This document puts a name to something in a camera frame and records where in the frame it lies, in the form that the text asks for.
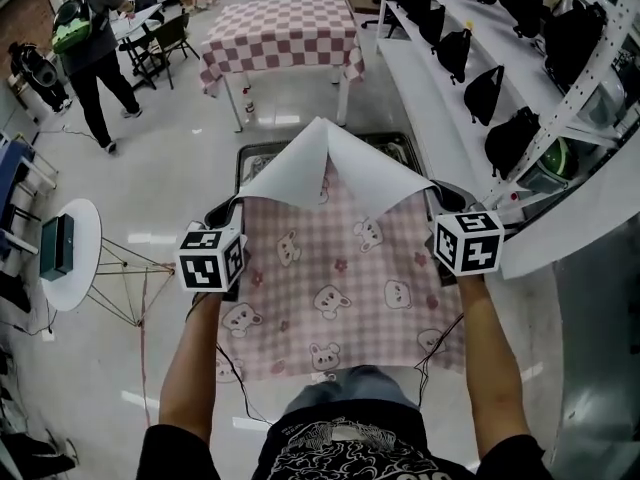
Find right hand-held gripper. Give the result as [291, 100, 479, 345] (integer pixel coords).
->
[425, 181, 505, 287]

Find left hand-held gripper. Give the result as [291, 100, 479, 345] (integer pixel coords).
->
[173, 195, 248, 303]

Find pink bear-print cloth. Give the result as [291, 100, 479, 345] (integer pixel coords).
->
[217, 116, 466, 384]

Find person's right forearm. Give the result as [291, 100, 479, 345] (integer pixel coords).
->
[455, 275, 532, 457]

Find person's left forearm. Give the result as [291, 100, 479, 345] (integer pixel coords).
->
[158, 291, 224, 432]

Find row of black bags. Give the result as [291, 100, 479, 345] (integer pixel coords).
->
[372, 0, 609, 179]

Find white metal shelf rack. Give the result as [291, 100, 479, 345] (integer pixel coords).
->
[374, 0, 640, 282]

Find round white side table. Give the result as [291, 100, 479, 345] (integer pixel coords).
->
[38, 197, 176, 328]

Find white square table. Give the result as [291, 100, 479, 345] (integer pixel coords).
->
[222, 67, 351, 134]

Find dark green box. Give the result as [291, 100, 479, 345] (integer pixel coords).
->
[38, 212, 76, 283]

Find black folding chair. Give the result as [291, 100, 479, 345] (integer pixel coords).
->
[119, 11, 201, 90]

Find red white checkered cloth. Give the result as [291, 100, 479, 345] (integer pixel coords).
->
[199, 0, 366, 99]

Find person's blue jeans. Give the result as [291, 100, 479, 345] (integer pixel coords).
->
[282, 365, 421, 417]

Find white table with paper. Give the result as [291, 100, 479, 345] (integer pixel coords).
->
[108, 2, 166, 92]

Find blue cloth covered table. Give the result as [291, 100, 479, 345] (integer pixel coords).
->
[0, 135, 59, 264]

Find green backpack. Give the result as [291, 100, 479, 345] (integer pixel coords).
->
[51, 0, 94, 55]

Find person's black printed t-shirt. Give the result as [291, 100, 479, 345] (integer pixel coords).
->
[134, 400, 546, 480]

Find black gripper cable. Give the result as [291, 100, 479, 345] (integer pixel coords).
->
[413, 312, 466, 409]
[184, 292, 275, 427]

